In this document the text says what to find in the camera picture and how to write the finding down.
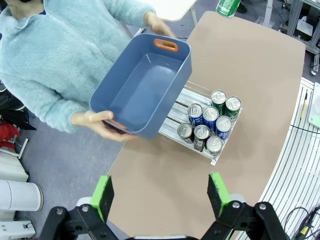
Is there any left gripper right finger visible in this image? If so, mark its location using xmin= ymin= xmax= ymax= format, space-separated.
xmin=199 ymin=171 xmax=288 ymax=240

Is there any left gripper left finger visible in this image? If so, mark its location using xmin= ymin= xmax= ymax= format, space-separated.
xmin=38 ymin=175 xmax=118 ymax=240

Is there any black Pepsi can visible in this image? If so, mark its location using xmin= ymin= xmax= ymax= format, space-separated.
xmin=206 ymin=135 xmax=224 ymax=156
xmin=177 ymin=122 xmax=195 ymax=144
xmin=193 ymin=124 xmax=211 ymax=153

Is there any blue Pocari Sweat can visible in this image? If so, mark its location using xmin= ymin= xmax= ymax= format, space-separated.
xmin=202 ymin=106 xmax=220 ymax=132
xmin=187 ymin=103 xmax=204 ymax=127
xmin=215 ymin=115 xmax=233 ymax=141

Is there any blue bin with orange handles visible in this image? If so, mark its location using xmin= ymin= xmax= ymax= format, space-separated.
xmin=89 ymin=33 xmax=193 ymax=140

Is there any green Chilsung cider can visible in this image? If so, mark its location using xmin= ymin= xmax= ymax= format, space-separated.
xmin=210 ymin=89 xmax=228 ymax=111
xmin=224 ymin=96 xmax=242 ymax=120
xmin=215 ymin=0 xmax=243 ymax=19

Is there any person's left forearm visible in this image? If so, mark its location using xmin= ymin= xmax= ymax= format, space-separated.
xmin=94 ymin=0 xmax=157 ymax=28

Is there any person's right forearm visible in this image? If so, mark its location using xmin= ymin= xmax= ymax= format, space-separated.
xmin=0 ymin=72 xmax=87 ymax=133

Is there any person's right hand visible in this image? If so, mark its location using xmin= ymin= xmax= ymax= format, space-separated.
xmin=70 ymin=109 xmax=139 ymax=143

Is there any person's left hand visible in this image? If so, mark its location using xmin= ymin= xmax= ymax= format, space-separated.
xmin=144 ymin=11 xmax=176 ymax=39

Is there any white latched box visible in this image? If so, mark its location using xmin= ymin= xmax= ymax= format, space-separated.
xmin=0 ymin=219 xmax=37 ymax=240

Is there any white cylindrical air purifier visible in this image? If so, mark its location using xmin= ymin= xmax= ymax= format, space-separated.
xmin=0 ymin=179 xmax=45 ymax=220

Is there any white slatted platform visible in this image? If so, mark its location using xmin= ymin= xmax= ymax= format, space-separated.
xmin=237 ymin=77 xmax=320 ymax=240

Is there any white cabinet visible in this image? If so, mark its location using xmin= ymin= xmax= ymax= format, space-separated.
xmin=0 ymin=147 xmax=30 ymax=183

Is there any red jacket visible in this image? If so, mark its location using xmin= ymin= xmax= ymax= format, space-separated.
xmin=0 ymin=121 xmax=21 ymax=150

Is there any yellow black hand tool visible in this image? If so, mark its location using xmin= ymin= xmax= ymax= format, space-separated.
xmin=299 ymin=92 xmax=309 ymax=120

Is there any clear acrylic can rack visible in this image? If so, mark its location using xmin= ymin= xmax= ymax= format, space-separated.
xmin=158 ymin=81 xmax=243 ymax=166

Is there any pale mounting plate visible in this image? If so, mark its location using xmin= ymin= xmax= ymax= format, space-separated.
xmin=307 ymin=82 xmax=320 ymax=130

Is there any person in teal fleece jacket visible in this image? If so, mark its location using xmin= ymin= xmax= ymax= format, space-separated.
xmin=0 ymin=0 xmax=157 ymax=133

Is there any white table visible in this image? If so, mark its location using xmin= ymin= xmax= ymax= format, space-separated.
xmin=136 ymin=0 xmax=198 ymax=27

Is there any black cable bundle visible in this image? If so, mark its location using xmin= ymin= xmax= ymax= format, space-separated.
xmin=284 ymin=206 xmax=320 ymax=240

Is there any thin black cable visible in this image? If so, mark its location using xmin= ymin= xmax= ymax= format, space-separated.
xmin=289 ymin=123 xmax=320 ymax=136

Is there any aluminium frame rack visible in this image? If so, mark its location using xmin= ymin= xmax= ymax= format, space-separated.
xmin=287 ymin=0 xmax=320 ymax=55

